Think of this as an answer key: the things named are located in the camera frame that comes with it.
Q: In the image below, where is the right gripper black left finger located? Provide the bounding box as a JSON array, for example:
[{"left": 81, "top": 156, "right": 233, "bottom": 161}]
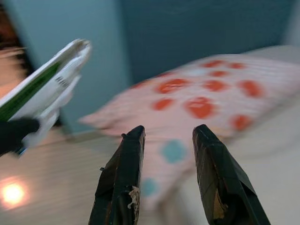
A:
[{"left": 88, "top": 125, "right": 146, "bottom": 225}]

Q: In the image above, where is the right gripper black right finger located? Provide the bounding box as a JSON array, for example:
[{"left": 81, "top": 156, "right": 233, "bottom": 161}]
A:
[{"left": 192, "top": 124, "right": 271, "bottom": 225}]

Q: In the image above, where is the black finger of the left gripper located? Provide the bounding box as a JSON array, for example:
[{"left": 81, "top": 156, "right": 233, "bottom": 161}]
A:
[{"left": 0, "top": 117, "right": 40, "bottom": 157}]

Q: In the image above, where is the white green wrapper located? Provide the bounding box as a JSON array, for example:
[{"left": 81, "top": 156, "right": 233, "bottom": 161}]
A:
[{"left": 0, "top": 38, "right": 91, "bottom": 155}]

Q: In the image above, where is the pink dotted pillow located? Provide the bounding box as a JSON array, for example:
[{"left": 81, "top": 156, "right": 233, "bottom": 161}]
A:
[{"left": 78, "top": 54, "right": 300, "bottom": 211}]

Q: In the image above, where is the cream sheeted mattress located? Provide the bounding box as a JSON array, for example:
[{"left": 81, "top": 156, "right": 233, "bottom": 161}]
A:
[{"left": 225, "top": 44, "right": 300, "bottom": 225}]

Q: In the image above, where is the blue upholstered headboard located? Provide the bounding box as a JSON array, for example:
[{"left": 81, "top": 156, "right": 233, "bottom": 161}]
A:
[{"left": 4, "top": 0, "right": 295, "bottom": 132}]

